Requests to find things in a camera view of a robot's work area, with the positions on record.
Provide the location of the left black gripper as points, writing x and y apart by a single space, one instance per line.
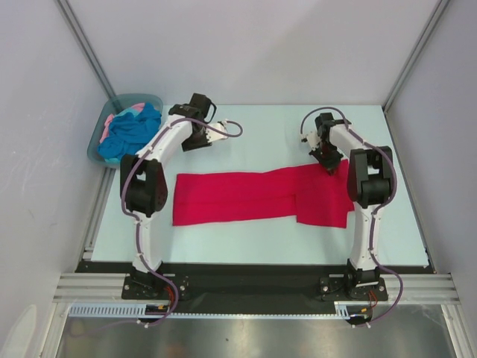
188 145

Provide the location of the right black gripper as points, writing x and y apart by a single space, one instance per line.
329 161

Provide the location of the red t shirt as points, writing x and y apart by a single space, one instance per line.
308 193

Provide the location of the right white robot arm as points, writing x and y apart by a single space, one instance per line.
371 178

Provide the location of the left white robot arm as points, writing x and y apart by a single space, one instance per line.
144 190

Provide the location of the pink t shirt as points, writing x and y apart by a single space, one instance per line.
135 110

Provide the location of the light teal t shirt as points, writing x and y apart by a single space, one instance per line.
117 138

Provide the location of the blue t shirt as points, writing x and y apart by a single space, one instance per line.
148 123

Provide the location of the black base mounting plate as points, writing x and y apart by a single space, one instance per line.
331 287

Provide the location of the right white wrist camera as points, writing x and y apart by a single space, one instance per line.
312 139

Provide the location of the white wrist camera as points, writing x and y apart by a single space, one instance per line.
216 132
312 139

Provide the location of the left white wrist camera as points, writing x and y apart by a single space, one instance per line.
216 132

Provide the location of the aluminium front rail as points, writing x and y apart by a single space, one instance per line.
417 288

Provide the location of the left aluminium corner post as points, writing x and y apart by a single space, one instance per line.
73 23

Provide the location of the aluminium corner post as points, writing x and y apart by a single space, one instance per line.
417 50
73 23

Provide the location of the right aluminium corner post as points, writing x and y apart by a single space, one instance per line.
417 50

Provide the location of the slotted cable duct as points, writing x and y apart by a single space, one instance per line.
153 312

